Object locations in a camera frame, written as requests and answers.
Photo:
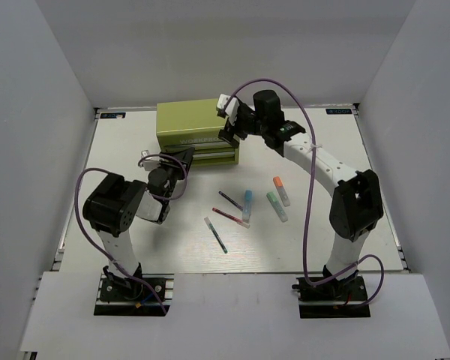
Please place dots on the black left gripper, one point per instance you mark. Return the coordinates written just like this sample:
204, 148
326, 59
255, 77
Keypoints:
184, 156

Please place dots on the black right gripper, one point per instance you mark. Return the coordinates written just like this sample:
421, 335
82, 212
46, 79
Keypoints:
243, 110

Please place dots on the green metal drawer chest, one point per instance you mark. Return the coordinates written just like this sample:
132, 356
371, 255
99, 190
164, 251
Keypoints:
194, 123

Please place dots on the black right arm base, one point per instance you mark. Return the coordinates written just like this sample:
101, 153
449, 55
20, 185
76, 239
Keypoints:
332, 300

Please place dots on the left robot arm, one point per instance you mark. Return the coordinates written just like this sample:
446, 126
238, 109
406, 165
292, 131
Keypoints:
114, 204

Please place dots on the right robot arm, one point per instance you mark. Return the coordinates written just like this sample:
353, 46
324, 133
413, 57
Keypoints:
356, 201

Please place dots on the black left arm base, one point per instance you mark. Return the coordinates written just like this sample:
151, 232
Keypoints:
113, 301

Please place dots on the purple gel pen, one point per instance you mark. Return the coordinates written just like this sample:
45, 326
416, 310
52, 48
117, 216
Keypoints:
230, 200

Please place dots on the green gel pen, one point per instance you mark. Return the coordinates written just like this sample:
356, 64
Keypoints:
215, 234

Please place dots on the blue highlighter marker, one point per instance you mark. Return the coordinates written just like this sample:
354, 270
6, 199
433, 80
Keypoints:
246, 211

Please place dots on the green highlighter marker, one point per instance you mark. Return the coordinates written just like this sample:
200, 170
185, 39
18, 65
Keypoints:
277, 206

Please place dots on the orange highlighter marker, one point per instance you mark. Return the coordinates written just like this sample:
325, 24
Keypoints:
281, 191

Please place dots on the blue label sticker left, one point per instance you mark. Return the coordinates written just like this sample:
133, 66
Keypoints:
112, 115

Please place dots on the blue label sticker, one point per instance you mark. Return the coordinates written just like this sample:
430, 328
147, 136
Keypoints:
112, 115
338, 111

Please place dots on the red gel pen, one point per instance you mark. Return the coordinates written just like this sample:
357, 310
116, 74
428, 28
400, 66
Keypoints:
231, 217

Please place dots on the blue label sticker right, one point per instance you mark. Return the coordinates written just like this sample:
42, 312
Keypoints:
338, 111

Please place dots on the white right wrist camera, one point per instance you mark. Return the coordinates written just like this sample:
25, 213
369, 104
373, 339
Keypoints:
227, 108

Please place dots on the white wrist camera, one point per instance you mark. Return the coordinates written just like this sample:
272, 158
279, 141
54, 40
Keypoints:
147, 162
227, 108

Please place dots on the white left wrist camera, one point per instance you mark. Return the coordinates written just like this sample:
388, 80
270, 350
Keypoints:
147, 162

